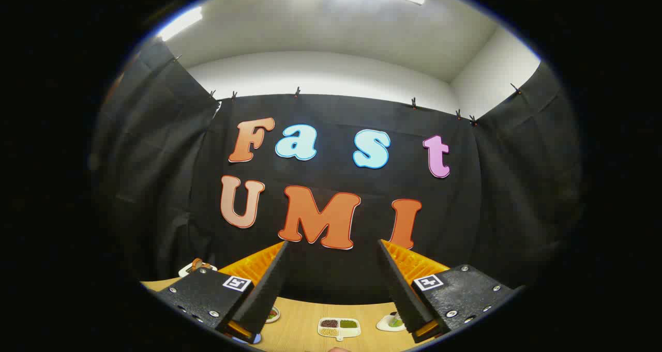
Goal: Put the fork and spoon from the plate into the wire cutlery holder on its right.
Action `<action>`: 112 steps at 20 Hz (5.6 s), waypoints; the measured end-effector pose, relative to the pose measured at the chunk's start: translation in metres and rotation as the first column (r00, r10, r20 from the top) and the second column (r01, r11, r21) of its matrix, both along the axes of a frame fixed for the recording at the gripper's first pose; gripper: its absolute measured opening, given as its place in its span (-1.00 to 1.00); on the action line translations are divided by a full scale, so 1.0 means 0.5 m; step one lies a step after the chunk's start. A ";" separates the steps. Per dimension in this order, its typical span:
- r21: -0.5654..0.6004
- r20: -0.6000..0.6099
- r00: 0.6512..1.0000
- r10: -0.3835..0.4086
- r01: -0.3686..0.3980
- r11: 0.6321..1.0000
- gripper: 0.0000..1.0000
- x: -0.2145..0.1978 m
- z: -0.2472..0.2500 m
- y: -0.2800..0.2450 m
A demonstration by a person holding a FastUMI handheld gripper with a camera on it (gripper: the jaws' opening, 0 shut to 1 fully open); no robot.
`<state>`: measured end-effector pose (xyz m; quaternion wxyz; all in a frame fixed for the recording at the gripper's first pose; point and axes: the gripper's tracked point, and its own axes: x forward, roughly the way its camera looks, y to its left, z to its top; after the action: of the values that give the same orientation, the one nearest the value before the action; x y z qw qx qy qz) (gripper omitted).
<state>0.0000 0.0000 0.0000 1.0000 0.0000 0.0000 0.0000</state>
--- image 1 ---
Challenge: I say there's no black backdrop cloth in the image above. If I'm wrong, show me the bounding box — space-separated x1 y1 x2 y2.
91 39 585 306

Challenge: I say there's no row of small black clips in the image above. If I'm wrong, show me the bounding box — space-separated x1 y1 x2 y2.
173 55 523 127

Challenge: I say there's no white divided tray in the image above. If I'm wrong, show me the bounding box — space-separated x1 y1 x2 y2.
318 317 361 341

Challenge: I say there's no small white plate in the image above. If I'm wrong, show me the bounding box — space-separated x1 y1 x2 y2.
376 313 407 332

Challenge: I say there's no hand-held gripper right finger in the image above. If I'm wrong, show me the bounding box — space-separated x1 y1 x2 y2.
377 239 521 344

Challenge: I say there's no white box container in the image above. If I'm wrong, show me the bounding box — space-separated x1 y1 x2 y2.
178 259 218 278

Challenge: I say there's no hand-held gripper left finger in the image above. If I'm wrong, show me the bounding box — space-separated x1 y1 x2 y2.
154 241 289 344

